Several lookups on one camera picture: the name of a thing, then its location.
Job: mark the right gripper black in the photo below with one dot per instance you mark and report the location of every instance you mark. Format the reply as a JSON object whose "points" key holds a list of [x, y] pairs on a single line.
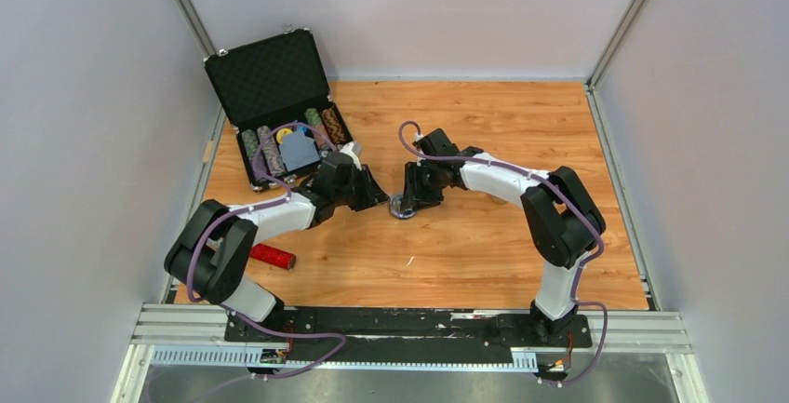
{"points": [[414, 195]]}

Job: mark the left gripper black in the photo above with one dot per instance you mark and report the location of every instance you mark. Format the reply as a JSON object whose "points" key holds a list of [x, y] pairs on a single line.
{"points": [[373, 194]]}

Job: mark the clear pill bottle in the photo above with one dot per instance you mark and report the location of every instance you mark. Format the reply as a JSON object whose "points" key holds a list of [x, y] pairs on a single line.
{"points": [[497, 200]]}

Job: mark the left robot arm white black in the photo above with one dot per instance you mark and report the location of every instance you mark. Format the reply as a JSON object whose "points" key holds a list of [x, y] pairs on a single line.
{"points": [[212, 251]]}

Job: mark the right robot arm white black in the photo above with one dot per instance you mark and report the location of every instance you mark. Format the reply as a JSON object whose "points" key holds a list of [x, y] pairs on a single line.
{"points": [[565, 224]]}

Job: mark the orange black chip stack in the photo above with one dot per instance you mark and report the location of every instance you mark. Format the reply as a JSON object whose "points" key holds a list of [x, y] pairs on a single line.
{"points": [[333, 126]]}

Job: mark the blue playing card deck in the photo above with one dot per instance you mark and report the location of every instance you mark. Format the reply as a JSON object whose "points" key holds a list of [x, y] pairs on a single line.
{"points": [[298, 151]]}

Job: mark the purple chip stack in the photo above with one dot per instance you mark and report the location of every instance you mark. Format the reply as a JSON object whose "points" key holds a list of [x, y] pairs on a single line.
{"points": [[270, 152]]}

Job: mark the pink green chip stack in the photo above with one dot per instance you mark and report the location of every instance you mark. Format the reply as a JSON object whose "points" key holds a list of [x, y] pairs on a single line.
{"points": [[319, 130]]}

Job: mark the yellow dealer button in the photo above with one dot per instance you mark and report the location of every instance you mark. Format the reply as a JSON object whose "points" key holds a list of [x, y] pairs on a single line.
{"points": [[281, 134]]}

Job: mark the red glitter tube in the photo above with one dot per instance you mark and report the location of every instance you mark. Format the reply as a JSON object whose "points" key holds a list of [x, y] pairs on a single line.
{"points": [[273, 256]]}

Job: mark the black poker chip case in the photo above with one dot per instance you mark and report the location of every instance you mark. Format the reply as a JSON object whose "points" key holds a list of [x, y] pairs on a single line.
{"points": [[271, 82]]}

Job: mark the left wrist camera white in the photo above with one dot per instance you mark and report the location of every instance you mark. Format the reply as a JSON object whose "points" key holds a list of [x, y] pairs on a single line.
{"points": [[352, 150]]}

